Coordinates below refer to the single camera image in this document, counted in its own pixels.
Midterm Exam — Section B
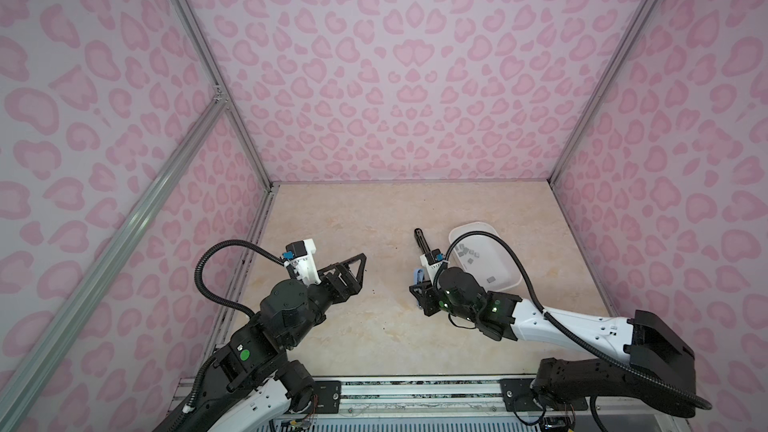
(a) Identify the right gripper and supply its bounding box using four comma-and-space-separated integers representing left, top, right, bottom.
405, 278, 477, 322

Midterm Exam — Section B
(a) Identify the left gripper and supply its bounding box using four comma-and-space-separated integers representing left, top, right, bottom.
285, 251, 365, 350

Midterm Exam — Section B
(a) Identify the black stapler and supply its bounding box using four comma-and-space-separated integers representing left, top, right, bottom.
414, 228, 432, 256

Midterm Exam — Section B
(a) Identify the white plastic bin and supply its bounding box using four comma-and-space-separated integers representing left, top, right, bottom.
451, 235, 523, 292

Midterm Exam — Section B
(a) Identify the blue mini stapler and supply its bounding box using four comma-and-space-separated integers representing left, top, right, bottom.
414, 268, 428, 284

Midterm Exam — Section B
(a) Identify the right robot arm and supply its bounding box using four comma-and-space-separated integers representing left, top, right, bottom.
409, 267, 712, 419

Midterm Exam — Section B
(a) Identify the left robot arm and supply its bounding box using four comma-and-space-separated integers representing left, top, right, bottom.
157, 254, 367, 431

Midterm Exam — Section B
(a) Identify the right mounting plate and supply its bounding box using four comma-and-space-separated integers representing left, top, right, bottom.
499, 378, 541, 413

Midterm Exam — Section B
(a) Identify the mounting plate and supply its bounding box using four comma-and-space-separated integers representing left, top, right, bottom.
298, 380, 342, 415
499, 378, 541, 413

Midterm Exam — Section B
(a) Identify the left mounting plate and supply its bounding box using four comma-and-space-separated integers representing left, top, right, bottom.
298, 380, 342, 415

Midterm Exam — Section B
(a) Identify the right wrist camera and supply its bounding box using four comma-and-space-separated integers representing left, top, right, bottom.
420, 249, 445, 282

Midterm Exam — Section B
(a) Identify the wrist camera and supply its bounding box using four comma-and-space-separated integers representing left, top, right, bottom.
282, 239, 321, 286
420, 249, 445, 282

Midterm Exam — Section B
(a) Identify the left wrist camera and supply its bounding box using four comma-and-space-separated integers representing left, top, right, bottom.
282, 239, 321, 286

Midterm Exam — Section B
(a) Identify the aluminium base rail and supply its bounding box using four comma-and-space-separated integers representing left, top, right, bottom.
173, 373, 661, 432

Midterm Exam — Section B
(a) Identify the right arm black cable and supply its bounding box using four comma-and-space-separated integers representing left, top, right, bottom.
443, 230, 713, 412

